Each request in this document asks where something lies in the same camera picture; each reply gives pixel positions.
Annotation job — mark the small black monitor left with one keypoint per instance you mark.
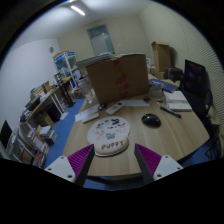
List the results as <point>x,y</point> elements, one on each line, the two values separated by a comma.
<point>5,134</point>

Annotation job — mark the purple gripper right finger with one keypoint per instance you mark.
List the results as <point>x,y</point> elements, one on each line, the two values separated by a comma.
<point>154,166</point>

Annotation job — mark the clear plastic cup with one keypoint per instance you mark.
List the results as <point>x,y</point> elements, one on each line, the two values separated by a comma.
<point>88,93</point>

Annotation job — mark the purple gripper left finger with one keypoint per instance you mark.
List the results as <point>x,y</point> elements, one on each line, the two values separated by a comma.
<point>75,167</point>

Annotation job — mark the black computer monitor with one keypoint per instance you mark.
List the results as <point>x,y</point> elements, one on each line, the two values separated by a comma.
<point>195,78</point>

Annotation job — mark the round puppy mouse pad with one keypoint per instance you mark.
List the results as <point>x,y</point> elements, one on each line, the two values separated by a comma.
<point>109,136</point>

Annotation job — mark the cluttered wooden shelf desk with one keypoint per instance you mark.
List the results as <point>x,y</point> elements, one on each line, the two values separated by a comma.
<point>44,110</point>

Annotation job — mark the ceiling light strip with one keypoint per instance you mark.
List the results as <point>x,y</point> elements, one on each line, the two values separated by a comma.
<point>77,10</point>

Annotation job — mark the black marker pen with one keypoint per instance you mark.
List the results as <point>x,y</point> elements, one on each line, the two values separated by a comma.
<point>171,112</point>

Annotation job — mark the tall cardboard box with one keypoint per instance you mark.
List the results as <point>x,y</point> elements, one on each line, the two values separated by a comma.
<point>162,56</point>

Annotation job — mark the black computer mouse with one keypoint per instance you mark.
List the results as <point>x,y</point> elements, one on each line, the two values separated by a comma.
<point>151,120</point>

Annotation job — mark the white glass-door cabinet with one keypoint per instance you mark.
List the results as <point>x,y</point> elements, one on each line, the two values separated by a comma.
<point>66,64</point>

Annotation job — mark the white open book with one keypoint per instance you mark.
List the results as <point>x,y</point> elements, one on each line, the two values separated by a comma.
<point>176,101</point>

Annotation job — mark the blue book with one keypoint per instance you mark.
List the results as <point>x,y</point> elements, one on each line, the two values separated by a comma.
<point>164,85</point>

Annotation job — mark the white keyboard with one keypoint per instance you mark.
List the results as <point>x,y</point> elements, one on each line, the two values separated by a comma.
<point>90,117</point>

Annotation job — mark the white remote control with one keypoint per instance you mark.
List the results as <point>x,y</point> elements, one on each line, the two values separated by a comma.
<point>116,107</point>

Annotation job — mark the large brown cardboard box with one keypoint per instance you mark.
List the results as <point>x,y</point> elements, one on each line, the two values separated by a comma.
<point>119,78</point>

